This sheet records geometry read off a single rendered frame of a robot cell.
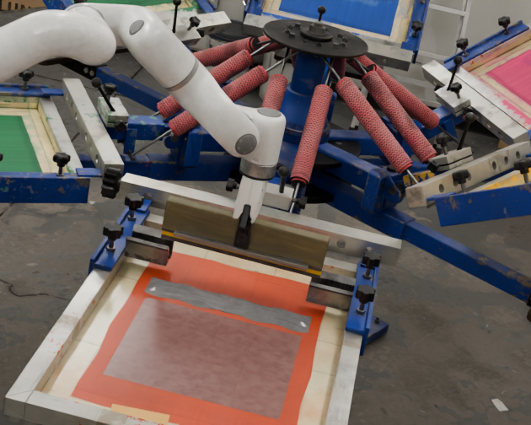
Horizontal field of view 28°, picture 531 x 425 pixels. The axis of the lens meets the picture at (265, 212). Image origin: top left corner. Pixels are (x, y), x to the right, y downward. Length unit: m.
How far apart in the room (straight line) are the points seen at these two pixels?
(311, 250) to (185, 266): 0.32
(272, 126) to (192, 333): 0.45
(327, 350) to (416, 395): 1.71
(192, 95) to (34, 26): 0.33
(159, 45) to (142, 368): 0.61
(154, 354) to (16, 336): 1.74
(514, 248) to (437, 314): 0.88
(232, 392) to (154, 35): 0.68
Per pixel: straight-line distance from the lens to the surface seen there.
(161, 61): 1.99
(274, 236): 2.24
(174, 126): 2.85
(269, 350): 2.16
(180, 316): 2.21
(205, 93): 2.03
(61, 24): 1.91
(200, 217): 2.25
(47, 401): 1.88
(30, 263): 4.22
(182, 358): 2.09
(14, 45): 1.92
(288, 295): 2.36
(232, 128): 2.04
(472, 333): 4.36
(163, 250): 2.32
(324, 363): 2.17
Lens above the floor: 2.14
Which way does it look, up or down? 26 degrees down
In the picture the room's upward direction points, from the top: 12 degrees clockwise
